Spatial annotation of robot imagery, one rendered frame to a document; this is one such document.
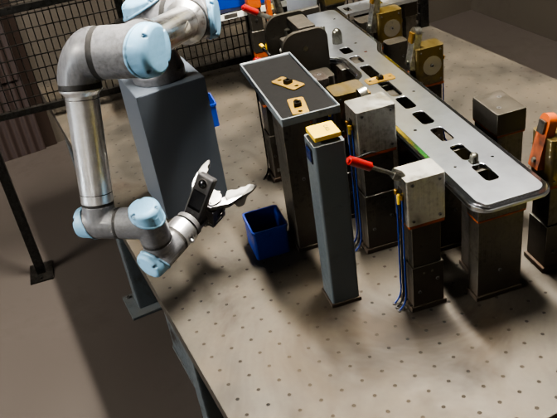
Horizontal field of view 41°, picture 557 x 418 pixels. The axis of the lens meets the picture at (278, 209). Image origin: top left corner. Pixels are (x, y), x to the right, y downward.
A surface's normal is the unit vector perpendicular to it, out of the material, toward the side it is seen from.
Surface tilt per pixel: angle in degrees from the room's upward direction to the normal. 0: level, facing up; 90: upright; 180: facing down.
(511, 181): 0
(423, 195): 90
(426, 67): 90
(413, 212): 90
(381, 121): 90
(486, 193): 0
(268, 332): 0
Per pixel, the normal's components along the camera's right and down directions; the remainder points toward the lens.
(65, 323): -0.13, -0.83
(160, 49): 0.93, 0.06
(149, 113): 0.44, 0.44
